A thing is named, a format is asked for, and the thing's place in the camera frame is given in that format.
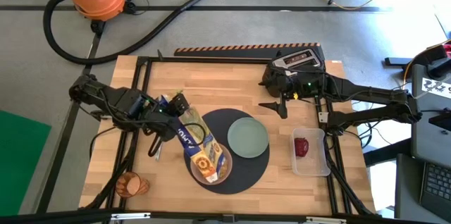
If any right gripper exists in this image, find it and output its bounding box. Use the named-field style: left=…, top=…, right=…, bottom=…
left=258, top=64, right=330, bottom=119

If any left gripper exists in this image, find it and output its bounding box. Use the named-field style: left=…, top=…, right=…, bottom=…
left=139, top=106, right=208, bottom=147

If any blue yellow cereal box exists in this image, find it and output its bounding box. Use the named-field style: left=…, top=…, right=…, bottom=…
left=159, top=93, right=227, bottom=185

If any pink plastic bowl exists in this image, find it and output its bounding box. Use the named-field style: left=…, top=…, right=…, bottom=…
left=190, top=142, right=234, bottom=186

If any pale green plate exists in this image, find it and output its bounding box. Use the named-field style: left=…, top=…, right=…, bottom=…
left=227, top=117, right=270, bottom=159

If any round dark woven placemat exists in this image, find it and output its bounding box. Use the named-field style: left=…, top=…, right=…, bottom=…
left=183, top=108, right=271, bottom=196

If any red apple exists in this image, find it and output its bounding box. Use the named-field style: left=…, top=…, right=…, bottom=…
left=294, top=137, right=310, bottom=158

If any clear plastic container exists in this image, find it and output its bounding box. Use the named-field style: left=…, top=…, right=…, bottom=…
left=290, top=127, right=332, bottom=178

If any amber ribbed glass cup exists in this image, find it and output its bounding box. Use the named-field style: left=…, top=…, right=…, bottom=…
left=115, top=171, right=151, bottom=199

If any black two-slot toaster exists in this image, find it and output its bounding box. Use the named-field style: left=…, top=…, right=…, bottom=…
left=266, top=47, right=326, bottom=77

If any black flat floor bar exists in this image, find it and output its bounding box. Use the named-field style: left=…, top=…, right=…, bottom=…
left=383, top=56, right=414, bottom=67

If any white printed paper sheet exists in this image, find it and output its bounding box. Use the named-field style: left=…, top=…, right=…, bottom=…
left=421, top=77, right=451, bottom=100

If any grey desk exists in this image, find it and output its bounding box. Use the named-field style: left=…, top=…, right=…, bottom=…
left=410, top=63, right=451, bottom=169

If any black desk device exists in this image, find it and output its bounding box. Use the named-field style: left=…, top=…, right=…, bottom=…
left=428, top=111, right=451, bottom=132

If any green floor mat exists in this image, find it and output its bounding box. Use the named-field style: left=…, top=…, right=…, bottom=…
left=0, top=110, right=52, bottom=217

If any dark laptop keyboard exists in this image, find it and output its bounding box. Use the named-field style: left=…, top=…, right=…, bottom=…
left=419, top=162, right=451, bottom=222

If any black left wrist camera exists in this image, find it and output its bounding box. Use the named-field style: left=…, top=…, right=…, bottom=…
left=166, top=92, right=192, bottom=118

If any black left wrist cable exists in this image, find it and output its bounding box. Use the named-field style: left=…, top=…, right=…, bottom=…
left=147, top=132, right=166, bottom=158

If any black hazard striped cable ramp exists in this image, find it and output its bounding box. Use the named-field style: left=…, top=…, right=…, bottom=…
left=174, top=42, right=321, bottom=60

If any silver frame edge bracket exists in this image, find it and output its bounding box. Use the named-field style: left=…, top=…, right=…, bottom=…
left=110, top=212, right=152, bottom=221
left=304, top=216, right=348, bottom=224

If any yellow power strip cable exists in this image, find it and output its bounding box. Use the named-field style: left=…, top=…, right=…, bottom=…
left=402, top=40, right=451, bottom=84

